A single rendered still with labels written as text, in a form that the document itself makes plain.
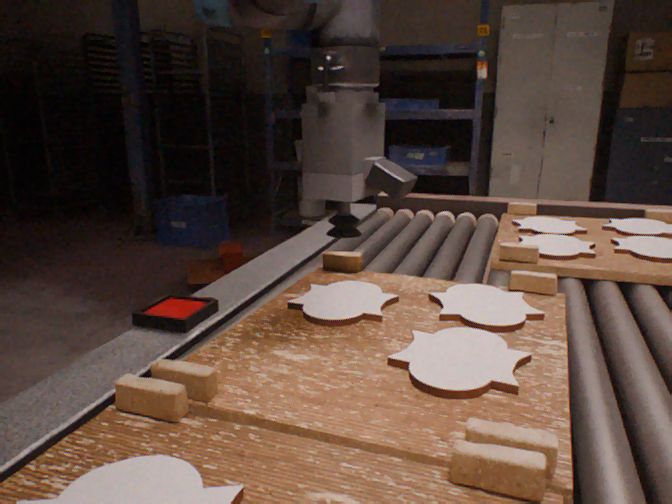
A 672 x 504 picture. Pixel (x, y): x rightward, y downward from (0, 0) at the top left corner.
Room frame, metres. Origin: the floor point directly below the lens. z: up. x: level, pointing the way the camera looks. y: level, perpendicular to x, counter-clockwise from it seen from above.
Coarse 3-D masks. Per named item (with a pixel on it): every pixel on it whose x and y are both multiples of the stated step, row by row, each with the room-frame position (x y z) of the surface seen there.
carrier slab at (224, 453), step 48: (96, 432) 0.37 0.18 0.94; (144, 432) 0.37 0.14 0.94; (192, 432) 0.37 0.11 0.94; (240, 432) 0.37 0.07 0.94; (48, 480) 0.32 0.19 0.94; (240, 480) 0.32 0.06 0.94; (288, 480) 0.32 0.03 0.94; (336, 480) 0.32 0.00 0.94; (384, 480) 0.32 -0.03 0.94; (432, 480) 0.32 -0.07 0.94
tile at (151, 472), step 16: (128, 464) 0.30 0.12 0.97; (144, 464) 0.29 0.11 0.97; (160, 464) 0.29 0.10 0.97; (176, 464) 0.29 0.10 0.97; (96, 480) 0.28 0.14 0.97; (112, 480) 0.28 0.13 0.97; (128, 480) 0.28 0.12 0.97; (144, 480) 0.28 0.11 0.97; (160, 480) 0.28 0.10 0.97; (176, 480) 0.28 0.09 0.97; (192, 480) 0.28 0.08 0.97; (80, 496) 0.27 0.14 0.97; (96, 496) 0.27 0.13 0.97; (112, 496) 0.27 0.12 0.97; (128, 496) 0.27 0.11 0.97; (144, 496) 0.27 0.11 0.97; (160, 496) 0.27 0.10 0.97; (176, 496) 0.27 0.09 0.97; (192, 496) 0.27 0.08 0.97; (208, 496) 0.27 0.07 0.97; (224, 496) 0.27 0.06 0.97; (240, 496) 0.27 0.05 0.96
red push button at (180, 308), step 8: (160, 304) 0.67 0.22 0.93; (168, 304) 0.67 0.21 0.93; (176, 304) 0.67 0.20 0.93; (184, 304) 0.67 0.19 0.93; (192, 304) 0.67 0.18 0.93; (200, 304) 0.67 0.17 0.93; (152, 312) 0.64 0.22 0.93; (160, 312) 0.64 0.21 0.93; (168, 312) 0.64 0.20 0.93; (176, 312) 0.64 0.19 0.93; (184, 312) 0.64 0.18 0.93
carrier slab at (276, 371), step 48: (288, 288) 0.71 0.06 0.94; (384, 288) 0.71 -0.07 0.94; (432, 288) 0.71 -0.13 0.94; (240, 336) 0.55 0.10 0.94; (288, 336) 0.55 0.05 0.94; (336, 336) 0.55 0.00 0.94; (384, 336) 0.55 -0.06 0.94; (528, 336) 0.55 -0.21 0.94; (240, 384) 0.45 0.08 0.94; (288, 384) 0.45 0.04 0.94; (336, 384) 0.45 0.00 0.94; (384, 384) 0.45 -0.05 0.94; (528, 384) 0.45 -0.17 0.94; (288, 432) 0.39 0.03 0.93; (336, 432) 0.37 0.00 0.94; (384, 432) 0.37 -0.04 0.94; (432, 432) 0.37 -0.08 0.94
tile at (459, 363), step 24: (432, 336) 0.53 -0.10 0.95; (456, 336) 0.53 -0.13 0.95; (480, 336) 0.53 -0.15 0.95; (408, 360) 0.48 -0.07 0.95; (432, 360) 0.48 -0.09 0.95; (456, 360) 0.48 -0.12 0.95; (480, 360) 0.48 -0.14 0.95; (504, 360) 0.48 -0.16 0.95; (528, 360) 0.49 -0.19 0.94; (432, 384) 0.43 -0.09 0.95; (456, 384) 0.43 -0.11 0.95; (480, 384) 0.43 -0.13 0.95; (504, 384) 0.43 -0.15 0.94
